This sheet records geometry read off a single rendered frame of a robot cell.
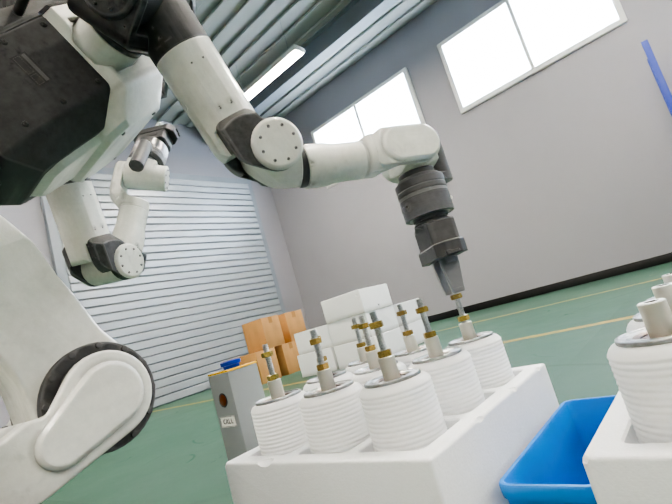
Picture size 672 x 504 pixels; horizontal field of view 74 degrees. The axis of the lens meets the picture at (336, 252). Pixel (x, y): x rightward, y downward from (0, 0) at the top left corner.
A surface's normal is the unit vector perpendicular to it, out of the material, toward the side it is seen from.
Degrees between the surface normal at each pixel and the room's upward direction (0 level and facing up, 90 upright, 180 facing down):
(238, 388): 90
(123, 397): 90
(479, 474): 90
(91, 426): 90
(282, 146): 103
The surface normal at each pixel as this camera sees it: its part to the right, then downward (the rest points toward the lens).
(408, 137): 0.31, -0.24
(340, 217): -0.63, 0.06
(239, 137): 0.37, -0.01
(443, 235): 0.09, -0.18
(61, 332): 0.72, -0.31
